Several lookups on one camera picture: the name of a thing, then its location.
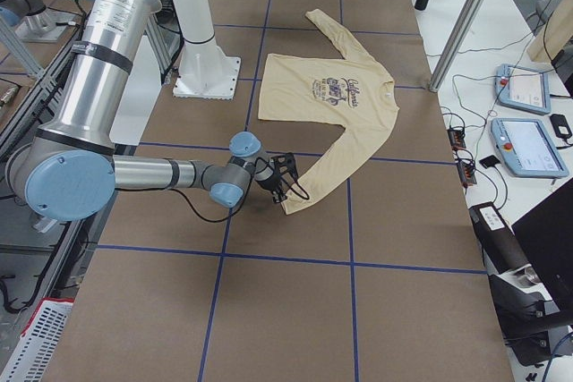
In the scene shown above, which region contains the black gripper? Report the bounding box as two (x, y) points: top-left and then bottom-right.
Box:
(256, 158), (285, 204)

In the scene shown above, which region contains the cream long-sleeve printed shirt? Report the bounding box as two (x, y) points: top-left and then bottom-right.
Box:
(258, 9), (399, 215)

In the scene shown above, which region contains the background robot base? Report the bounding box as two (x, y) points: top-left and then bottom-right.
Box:
(1, 0), (81, 43)

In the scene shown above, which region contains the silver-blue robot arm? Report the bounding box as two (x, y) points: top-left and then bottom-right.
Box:
(5, 0), (286, 221)

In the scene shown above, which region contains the orange terminal board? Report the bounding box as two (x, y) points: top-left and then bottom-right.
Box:
(456, 159), (477, 189)
(447, 128), (466, 150)

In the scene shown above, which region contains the near blue teach pendant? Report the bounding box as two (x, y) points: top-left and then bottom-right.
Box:
(491, 118), (569, 179)

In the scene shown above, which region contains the blue teach pendant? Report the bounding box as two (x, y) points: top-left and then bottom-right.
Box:
(491, 118), (569, 179)
(494, 64), (551, 115)

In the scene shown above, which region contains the far blue teach pendant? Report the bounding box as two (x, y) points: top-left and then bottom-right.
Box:
(494, 64), (551, 115)

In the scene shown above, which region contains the black monitor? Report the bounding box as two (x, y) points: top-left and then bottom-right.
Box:
(512, 181), (572, 310)

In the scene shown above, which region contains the black power adapter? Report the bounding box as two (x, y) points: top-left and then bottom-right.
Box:
(550, 114), (572, 140)

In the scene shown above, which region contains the white perforated basket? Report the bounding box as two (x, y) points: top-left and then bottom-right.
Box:
(1, 298), (74, 382)

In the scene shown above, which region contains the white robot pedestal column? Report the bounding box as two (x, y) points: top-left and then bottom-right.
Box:
(173, 0), (241, 100)

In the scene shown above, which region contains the aluminium frame post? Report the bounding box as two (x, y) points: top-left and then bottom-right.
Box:
(428, 0), (484, 92)

